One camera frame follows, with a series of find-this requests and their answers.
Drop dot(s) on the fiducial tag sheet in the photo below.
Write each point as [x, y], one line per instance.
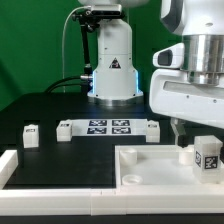
[109, 127]

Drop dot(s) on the grey camera bar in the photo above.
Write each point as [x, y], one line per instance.
[114, 9]

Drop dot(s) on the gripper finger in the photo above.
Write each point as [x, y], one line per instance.
[179, 131]

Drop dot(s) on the white fence obstacle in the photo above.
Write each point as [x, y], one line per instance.
[119, 200]

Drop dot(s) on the white square tabletop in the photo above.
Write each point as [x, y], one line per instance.
[155, 165]

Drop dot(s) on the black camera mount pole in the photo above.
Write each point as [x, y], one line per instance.
[86, 43]

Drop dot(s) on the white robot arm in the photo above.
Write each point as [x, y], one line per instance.
[200, 53]

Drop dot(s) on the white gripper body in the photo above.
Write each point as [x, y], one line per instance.
[172, 95]

